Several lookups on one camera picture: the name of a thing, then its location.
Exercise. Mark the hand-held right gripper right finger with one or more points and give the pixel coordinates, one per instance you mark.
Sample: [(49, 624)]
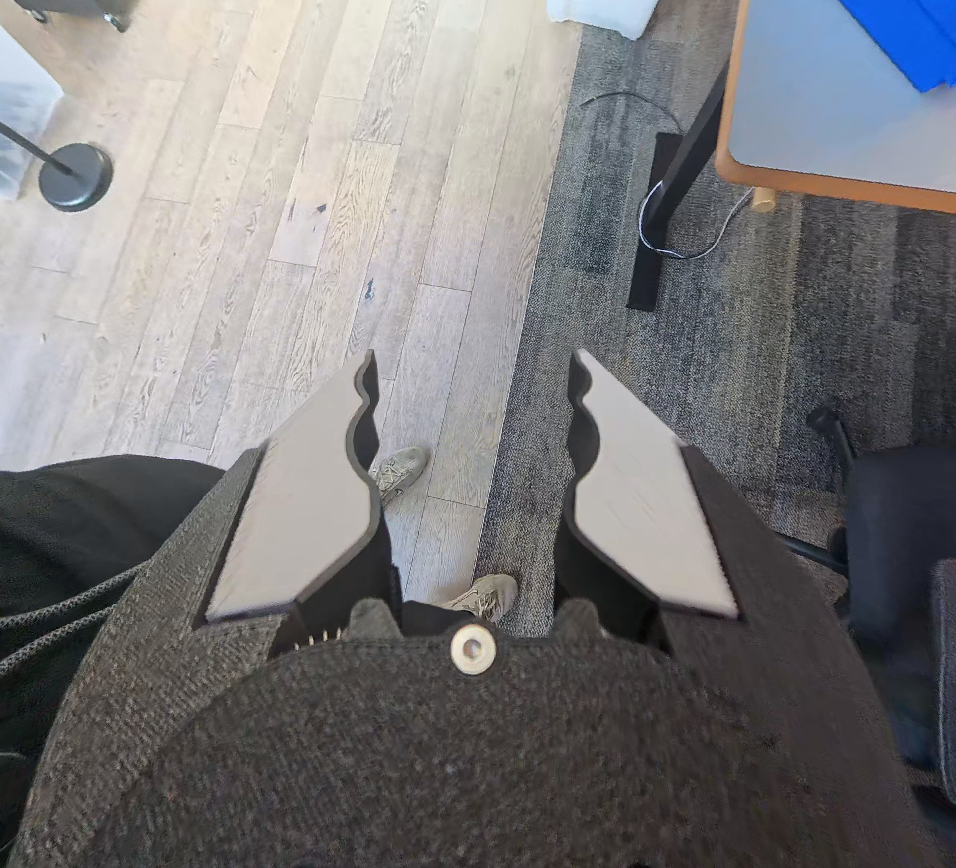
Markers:
[(650, 509)]

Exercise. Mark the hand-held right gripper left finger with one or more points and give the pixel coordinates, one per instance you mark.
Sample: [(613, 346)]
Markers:
[(299, 509)]

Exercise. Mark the person's grey sneaker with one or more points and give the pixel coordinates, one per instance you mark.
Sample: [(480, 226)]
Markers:
[(482, 595), (399, 476)]

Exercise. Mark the black mesh office chair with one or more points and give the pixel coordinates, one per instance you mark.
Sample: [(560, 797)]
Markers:
[(904, 547)]

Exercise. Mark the black metal desk leg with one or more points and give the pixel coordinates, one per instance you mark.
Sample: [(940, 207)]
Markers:
[(687, 158)]

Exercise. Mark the black round base stand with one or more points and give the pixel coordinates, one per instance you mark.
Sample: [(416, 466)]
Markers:
[(78, 177)]

